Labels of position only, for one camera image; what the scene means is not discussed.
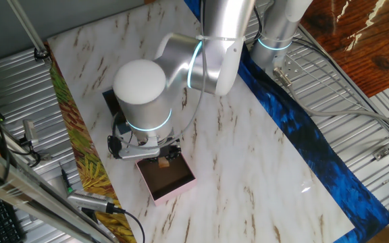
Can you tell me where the aluminium frame beam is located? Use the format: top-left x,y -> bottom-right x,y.
0,140 -> 118,243

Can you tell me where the black base cable bundle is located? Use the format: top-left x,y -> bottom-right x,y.
292,36 -> 389,138

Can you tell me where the metal clamp tool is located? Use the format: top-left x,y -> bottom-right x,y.
22,119 -> 39,146

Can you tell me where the black ribbed camera cable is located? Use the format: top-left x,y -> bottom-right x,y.
106,203 -> 147,243

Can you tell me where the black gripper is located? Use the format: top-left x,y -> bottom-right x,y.
147,143 -> 183,163

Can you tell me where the blue painted cloth strip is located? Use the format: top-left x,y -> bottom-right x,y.
184,0 -> 389,243

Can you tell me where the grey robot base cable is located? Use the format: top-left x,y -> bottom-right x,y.
271,67 -> 389,136

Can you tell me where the brown wooden table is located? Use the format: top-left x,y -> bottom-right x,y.
299,0 -> 389,99

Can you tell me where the pink open box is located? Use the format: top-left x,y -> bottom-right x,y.
134,153 -> 197,207

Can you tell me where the black small camera cable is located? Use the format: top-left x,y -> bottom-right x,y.
10,138 -> 43,169

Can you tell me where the silver ribbed camera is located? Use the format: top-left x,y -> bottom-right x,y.
66,189 -> 114,214

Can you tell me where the dark blue open box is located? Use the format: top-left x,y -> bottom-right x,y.
102,89 -> 132,135

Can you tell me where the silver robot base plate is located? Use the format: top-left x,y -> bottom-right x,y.
265,53 -> 305,80

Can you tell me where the white cable tie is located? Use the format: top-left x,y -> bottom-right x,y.
196,33 -> 246,43

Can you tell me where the green black screwdriver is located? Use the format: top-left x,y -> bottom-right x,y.
61,167 -> 74,195

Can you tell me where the white marble pattern board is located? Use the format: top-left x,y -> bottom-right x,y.
47,0 -> 356,243

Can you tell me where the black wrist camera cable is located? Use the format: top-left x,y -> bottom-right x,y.
107,114 -> 125,159

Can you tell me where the grey metal pole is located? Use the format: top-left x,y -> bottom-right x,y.
7,0 -> 50,61

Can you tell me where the yellow green painted cloth strip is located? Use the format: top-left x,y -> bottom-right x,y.
45,42 -> 138,243

